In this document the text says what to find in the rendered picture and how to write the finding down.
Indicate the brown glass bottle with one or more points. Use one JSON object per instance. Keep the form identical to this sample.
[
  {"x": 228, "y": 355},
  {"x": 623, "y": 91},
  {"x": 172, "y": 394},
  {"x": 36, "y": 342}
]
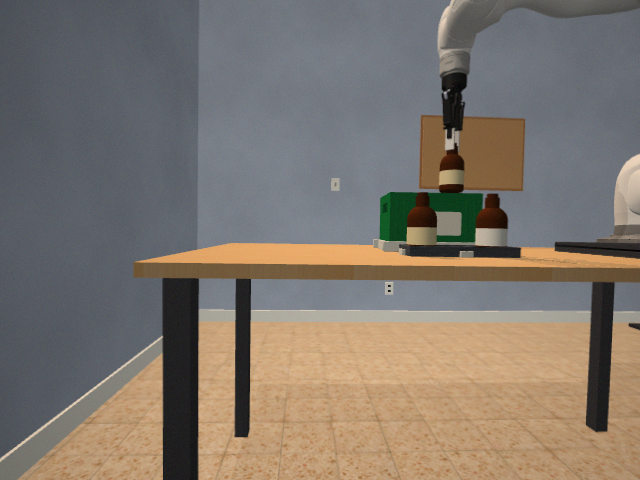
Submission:
[
  {"x": 422, "y": 223},
  {"x": 451, "y": 175},
  {"x": 491, "y": 224}
]

